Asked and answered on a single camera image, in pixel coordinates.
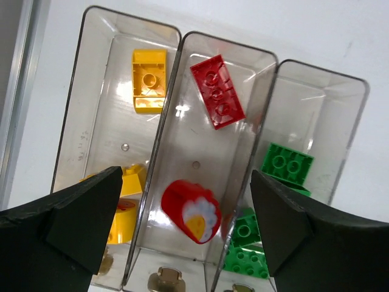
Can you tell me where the yellow butterfly lego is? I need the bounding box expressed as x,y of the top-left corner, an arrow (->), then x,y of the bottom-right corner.
107,199 -> 139,245

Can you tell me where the aluminium frame rail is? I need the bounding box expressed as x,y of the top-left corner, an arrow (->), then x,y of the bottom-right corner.
1,1 -> 51,210

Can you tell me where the green small lego brick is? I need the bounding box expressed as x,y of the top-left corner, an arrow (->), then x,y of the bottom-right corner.
232,207 -> 261,248

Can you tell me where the clear container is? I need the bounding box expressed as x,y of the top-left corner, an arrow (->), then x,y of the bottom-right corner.
123,32 -> 278,291
50,5 -> 183,287
209,59 -> 371,292

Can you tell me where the clear container right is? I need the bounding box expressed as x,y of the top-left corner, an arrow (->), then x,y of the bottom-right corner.
209,59 -> 371,292

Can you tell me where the yellow red lego stack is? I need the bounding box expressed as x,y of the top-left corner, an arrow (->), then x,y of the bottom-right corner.
160,179 -> 221,245

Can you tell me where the green lego piece separated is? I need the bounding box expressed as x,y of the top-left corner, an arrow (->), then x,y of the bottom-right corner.
222,244 -> 269,279

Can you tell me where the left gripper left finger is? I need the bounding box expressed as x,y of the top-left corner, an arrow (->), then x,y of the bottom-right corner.
1,166 -> 122,291

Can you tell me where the clear container middle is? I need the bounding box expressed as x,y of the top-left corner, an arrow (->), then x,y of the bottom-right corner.
123,32 -> 278,291

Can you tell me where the clear container left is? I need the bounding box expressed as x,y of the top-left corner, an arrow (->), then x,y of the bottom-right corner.
50,5 -> 183,287

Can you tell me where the green yellow striped lego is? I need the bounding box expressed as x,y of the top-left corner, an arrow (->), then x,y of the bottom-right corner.
131,49 -> 167,114

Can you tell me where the green printed lego brick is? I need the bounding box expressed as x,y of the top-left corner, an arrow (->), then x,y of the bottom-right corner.
261,143 -> 315,186

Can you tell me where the yellow lego brick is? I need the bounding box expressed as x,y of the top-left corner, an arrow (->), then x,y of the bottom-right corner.
79,163 -> 147,198

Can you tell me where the green rounded lego brick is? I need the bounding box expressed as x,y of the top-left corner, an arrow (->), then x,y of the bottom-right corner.
281,181 -> 311,197

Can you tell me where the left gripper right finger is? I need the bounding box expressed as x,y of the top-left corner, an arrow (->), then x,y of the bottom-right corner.
250,171 -> 388,291

